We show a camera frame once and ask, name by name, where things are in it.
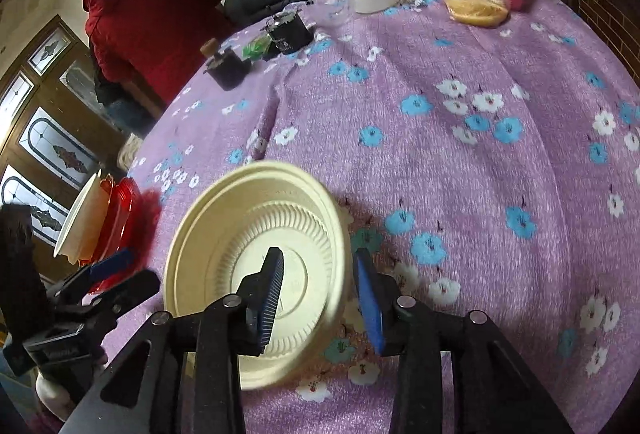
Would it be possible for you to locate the small white paper bowl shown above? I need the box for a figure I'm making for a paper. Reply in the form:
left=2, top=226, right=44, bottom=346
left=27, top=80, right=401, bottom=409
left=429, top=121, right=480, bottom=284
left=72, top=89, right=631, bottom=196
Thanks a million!
left=54, top=171, right=111, bottom=265

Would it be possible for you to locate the red scalloped plate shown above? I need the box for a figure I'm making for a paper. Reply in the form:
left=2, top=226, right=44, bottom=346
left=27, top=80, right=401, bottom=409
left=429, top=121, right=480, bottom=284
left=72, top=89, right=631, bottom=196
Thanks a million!
left=80, top=177, right=162, bottom=295

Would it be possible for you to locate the beige ribbed disposable bowl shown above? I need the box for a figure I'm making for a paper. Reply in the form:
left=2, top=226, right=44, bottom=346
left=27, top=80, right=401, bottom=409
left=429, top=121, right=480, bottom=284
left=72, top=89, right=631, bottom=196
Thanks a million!
left=163, top=161, right=352, bottom=391

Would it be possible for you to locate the operator hand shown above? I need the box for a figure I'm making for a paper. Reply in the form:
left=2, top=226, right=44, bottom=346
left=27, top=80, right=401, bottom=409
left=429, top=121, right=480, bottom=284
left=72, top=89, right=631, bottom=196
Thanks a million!
left=35, top=372, right=76, bottom=422

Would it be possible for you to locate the patterned cushioned stool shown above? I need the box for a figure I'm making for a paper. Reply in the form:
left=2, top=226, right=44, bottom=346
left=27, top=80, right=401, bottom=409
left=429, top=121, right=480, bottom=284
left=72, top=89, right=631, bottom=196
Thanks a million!
left=117, top=134, right=143, bottom=172

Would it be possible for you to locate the wooden glass panel door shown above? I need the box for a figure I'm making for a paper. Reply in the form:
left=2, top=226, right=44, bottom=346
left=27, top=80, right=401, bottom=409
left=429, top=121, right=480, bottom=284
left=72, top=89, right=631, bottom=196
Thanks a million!
left=1, top=16, right=127, bottom=282

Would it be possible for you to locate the purple floral tablecloth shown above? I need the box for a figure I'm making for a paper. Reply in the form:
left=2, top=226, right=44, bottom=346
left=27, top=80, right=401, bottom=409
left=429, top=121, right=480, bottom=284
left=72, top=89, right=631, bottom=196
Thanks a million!
left=131, top=0, right=639, bottom=433

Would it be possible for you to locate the black motor with wooden knob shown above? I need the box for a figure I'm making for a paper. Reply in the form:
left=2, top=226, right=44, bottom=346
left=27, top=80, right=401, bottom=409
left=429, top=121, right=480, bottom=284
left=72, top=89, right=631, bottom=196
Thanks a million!
left=201, top=38, right=250, bottom=91

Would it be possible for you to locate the green circuit part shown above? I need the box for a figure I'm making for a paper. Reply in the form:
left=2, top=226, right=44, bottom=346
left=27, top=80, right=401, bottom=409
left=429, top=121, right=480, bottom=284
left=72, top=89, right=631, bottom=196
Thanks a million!
left=242, top=33, right=271, bottom=62

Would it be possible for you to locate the person in red jacket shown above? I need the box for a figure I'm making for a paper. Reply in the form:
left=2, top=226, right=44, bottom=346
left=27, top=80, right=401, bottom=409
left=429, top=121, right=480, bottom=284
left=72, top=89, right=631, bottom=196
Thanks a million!
left=82, top=0, right=234, bottom=105

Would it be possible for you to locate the bag of rubber bands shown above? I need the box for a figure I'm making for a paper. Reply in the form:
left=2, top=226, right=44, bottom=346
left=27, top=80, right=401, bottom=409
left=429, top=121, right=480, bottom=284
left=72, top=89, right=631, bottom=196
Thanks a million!
left=444, top=0, right=510, bottom=27

